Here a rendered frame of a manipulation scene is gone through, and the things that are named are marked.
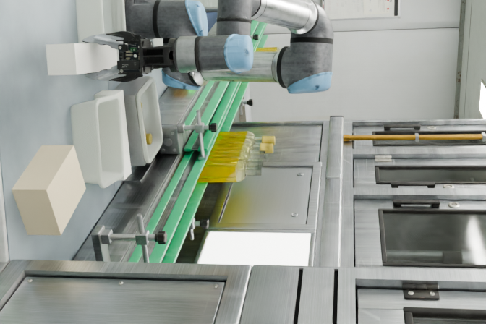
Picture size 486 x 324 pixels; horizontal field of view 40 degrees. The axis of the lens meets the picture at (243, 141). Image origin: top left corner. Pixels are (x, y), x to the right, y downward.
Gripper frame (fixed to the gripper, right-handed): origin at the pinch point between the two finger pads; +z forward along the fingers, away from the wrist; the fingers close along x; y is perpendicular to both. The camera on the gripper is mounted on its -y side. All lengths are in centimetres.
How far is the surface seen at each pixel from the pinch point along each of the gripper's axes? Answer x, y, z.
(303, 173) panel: 44, -94, -38
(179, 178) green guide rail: 38, -55, -3
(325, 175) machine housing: 45, -95, -46
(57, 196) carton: 28.1, 10.6, 4.8
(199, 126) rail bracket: 23, -64, -8
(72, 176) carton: 25.6, 2.5, 4.9
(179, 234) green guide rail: 50, -38, -7
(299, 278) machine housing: 41, 21, -46
